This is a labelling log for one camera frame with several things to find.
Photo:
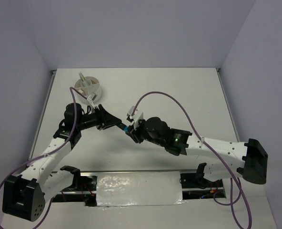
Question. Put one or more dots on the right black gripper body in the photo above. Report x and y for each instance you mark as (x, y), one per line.
(141, 133)

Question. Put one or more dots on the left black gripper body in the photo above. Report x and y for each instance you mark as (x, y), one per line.
(92, 119)

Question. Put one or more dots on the black blue highlighter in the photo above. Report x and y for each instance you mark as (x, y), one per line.
(123, 127)

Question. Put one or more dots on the thin yellow highlighter pen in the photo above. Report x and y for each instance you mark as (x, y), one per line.
(83, 80)

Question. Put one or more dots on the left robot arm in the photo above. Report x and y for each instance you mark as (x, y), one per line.
(26, 194)

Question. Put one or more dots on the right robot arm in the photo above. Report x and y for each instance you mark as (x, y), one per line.
(247, 160)

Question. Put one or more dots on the white round divided container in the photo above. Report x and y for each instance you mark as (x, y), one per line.
(94, 86)

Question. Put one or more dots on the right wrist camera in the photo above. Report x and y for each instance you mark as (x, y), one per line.
(134, 116)

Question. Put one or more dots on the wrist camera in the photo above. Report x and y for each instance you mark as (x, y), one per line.
(134, 116)
(92, 99)

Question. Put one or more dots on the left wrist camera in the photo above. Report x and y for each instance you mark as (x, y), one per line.
(92, 99)

